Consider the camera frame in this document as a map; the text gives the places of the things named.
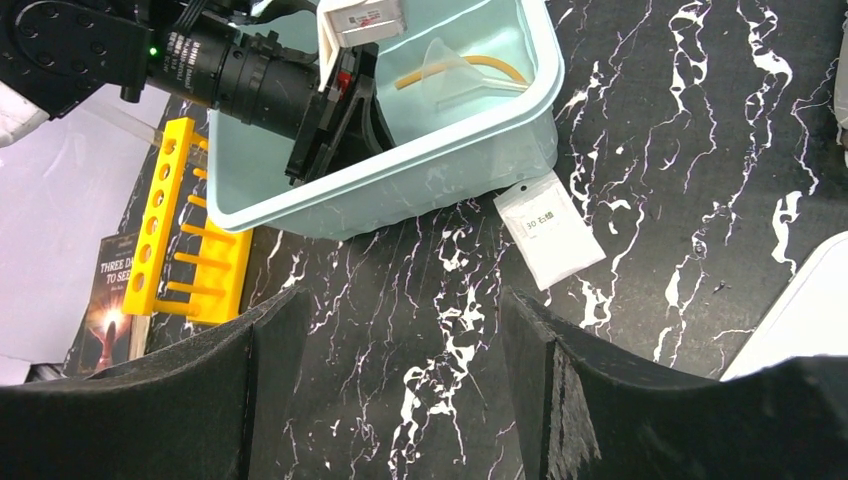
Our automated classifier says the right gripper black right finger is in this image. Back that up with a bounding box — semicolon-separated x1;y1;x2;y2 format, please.
500;288;847;479

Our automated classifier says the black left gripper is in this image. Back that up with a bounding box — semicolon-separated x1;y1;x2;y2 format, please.
1;1;396;186

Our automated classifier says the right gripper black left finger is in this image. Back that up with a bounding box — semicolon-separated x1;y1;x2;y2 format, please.
1;288;311;479

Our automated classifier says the tan rubber tube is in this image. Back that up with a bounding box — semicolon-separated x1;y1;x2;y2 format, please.
394;55;529;90

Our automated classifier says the clear plastic funnel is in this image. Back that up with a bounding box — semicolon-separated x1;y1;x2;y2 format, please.
420;38;530;108

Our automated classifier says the white paper packet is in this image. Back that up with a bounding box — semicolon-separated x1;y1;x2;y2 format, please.
494;171;606;291

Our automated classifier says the white plastic lid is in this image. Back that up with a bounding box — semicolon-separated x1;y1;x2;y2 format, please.
720;232;847;381

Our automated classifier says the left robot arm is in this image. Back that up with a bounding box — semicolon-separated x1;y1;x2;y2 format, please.
1;1;405;183

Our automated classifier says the teal plastic bin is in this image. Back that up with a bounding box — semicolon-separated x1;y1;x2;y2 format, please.
207;1;565;240

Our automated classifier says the dark picture book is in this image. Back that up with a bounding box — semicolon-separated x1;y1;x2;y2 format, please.
63;233;150;378

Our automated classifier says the yellow test tube rack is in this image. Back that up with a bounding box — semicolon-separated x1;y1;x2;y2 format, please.
122;117;253;326

